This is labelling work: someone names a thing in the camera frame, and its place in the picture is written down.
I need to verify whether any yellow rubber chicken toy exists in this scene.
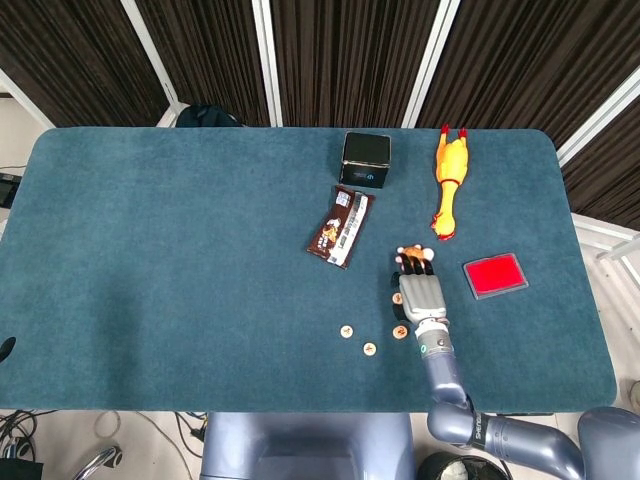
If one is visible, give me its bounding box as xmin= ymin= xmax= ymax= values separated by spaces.
xmin=429 ymin=124 xmax=472 ymax=242

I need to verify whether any black cube box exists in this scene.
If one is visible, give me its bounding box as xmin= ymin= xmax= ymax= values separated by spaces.
xmin=338 ymin=130 xmax=392 ymax=191

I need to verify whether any red ink pad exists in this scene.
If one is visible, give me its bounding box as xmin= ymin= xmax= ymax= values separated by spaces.
xmin=462 ymin=252 xmax=530 ymax=301

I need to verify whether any dark partition panel white frame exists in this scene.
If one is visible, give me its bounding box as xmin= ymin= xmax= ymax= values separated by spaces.
xmin=554 ymin=74 xmax=640 ymax=231
xmin=119 ymin=0 xmax=281 ymax=129
xmin=252 ymin=0 xmax=461 ymax=129
xmin=0 ymin=0 xmax=176 ymax=129
xmin=402 ymin=0 xmax=640 ymax=146

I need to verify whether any brown snack packet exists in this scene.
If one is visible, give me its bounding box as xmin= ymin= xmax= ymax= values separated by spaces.
xmin=305 ymin=184 xmax=377 ymax=271

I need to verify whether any black flat box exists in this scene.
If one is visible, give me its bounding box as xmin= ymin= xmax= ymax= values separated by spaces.
xmin=0 ymin=462 xmax=45 ymax=480

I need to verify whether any chrome chair leg with caster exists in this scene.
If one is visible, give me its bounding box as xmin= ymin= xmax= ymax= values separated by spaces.
xmin=74 ymin=445 xmax=125 ymax=480

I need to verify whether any black floor cable bundle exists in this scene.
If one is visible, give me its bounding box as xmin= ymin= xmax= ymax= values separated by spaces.
xmin=0 ymin=408 xmax=56 ymax=459

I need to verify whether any blue felt table cloth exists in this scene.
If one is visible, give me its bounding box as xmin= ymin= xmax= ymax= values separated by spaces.
xmin=0 ymin=127 xmax=617 ymax=415

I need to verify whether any black cable with plug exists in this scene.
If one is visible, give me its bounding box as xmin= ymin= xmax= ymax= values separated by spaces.
xmin=173 ymin=411 xmax=210 ymax=449

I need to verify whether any black bag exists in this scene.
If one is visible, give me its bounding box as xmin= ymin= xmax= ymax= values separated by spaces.
xmin=174 ymin=103 xmax=247 ymax=129

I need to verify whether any black floor device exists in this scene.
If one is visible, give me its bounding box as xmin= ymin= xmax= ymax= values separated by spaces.
xmin=0 ymin=172 xmax=21 ymax=208

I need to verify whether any orange turtle toy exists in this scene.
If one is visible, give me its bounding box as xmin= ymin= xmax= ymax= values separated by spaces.
xmin=393 ymin=243 xmax=435 ymax=266

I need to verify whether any white metal frame base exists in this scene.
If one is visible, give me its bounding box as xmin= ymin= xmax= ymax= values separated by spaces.
xmin=569 ymin=212 xmax=640 ymax=266

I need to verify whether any black waste bin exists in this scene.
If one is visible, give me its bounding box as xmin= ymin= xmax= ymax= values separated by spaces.
xmin=417 ymin=449 xmax=509 ymax=480

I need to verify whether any blue-grey robot torso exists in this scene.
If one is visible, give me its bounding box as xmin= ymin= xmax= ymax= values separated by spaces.
xmin=199 ymin=412 xmax=416 ymax=480

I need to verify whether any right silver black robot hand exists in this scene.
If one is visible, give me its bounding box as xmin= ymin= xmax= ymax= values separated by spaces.
xmin=388 ymin=251 xmax=449 ymax=326

